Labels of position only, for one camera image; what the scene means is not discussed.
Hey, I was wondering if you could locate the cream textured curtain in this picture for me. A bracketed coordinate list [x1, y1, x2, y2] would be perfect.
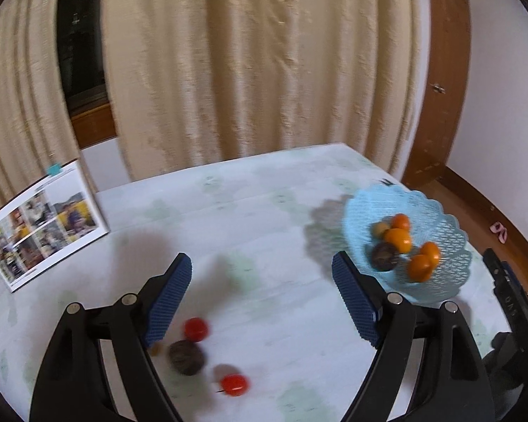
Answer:
[0, 0, 80, 208]
[101, 0, 420, 180]

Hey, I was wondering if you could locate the red cherry tomato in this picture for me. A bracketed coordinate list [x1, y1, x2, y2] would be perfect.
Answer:
[183, 317, 209, 343]
[220, 373, 250, 397]

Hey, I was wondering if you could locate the light blue lattice fruit basket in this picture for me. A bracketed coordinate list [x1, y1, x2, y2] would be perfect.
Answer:
[342, 184, 472, 305]

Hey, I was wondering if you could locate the small tan longan fruit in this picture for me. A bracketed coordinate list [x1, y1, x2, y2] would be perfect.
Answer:
[149, 342, 163, 356]

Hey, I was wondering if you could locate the cream textured curtain left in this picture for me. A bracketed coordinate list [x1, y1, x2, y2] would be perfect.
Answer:
[0, 0, 80, 208]

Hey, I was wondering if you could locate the pink slipper on floor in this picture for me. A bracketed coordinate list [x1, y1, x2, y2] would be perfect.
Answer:
[489, 221, 508, 245]

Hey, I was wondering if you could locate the white green patterned tablecloth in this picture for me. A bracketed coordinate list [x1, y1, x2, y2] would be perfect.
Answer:
[0, 142, 511, 422]

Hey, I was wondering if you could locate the dark passion fruit in basket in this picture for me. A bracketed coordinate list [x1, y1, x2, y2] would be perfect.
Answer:
[370, 242, 400, 271]

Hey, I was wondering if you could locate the brown wooden door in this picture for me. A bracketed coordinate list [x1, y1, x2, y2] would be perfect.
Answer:
[402, 0, 471, 189]

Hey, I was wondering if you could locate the photo collage card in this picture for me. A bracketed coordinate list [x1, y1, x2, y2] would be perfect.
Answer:
[0, 160, 108, 293]

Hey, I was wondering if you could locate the teal binder clip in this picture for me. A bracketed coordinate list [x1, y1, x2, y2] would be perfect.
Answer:
[46, 163, 63, 177]

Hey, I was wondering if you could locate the cream textured curtain right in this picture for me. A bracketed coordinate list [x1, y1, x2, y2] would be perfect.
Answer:
[101, 0, 420, 180]

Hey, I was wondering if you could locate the small orange tangerine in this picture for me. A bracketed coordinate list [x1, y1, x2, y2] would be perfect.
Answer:
[407, 254, 434, 283]
[391, 213, 411, 231]
[420, 241, 441, 269]

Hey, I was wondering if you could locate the tan longan in basket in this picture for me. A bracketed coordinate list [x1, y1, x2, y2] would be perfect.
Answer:
[371, 221, 391, 240]

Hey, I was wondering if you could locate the dark wrinkled passion fruit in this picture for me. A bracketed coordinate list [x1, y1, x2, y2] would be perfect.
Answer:
[168, 339, 206, 376]

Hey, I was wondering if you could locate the large orange fruit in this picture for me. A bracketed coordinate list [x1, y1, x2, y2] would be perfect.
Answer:
[383, 229, 413, 254]

